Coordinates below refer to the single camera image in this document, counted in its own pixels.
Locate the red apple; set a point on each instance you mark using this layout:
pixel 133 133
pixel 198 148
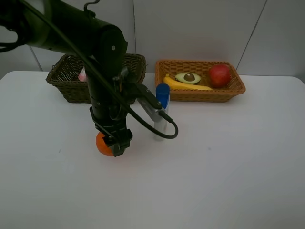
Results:
pixel 219 75

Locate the orange tangerine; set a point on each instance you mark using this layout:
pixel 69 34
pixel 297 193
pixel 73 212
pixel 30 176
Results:
pixel 101 146

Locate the halved avocado with pit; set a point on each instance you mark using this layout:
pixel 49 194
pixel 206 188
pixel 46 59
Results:
pixel 188 78

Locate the dark green wicker basket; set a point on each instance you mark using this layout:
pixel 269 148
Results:
pixel 64 76

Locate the pink bottle white cap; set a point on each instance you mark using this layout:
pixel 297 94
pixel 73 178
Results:
pixel 82 75

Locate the white tube blue cap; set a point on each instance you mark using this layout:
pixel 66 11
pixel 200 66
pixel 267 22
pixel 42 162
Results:
pixel 163 96

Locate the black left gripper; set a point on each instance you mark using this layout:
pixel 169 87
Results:
pixel 116 133

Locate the yellow banana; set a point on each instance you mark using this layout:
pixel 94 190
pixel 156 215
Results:
pixel 176 85

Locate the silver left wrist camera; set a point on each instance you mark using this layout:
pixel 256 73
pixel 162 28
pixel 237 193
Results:
pixel 147 100

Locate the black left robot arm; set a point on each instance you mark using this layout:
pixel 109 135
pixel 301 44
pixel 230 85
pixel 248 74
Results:
pixel 56 26

